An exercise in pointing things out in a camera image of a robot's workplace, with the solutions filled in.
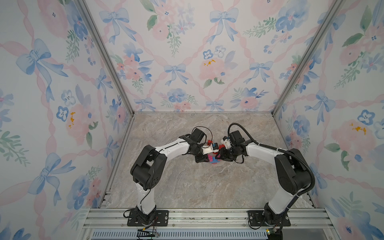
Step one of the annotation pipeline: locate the blue 2x4 lego brick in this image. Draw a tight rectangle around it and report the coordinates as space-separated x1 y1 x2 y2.
208 155 220 164

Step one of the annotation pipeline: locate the red 2x4 lego brick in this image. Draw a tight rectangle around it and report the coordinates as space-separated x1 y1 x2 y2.
208 140 225 150

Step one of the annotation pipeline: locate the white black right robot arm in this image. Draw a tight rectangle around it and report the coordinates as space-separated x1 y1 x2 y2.
218 131 316 226

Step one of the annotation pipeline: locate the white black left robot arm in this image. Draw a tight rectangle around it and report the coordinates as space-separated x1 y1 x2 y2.
131 128 219 226

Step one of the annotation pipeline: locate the black left camera cable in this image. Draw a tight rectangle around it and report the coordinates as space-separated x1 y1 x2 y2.
199 125 214 145

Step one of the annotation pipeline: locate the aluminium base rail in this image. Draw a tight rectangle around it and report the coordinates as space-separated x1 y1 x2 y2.
78 209 340 240

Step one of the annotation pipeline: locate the aluminium corner post right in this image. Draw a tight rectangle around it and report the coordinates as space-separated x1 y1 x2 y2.
271 0 345 117

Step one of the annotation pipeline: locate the aluminium corner post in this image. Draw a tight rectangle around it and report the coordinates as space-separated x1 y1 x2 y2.
74 0 135 117
271 0 345 117

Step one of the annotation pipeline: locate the aluminium corner post left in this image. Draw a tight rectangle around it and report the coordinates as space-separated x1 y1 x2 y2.
74 0 135 117

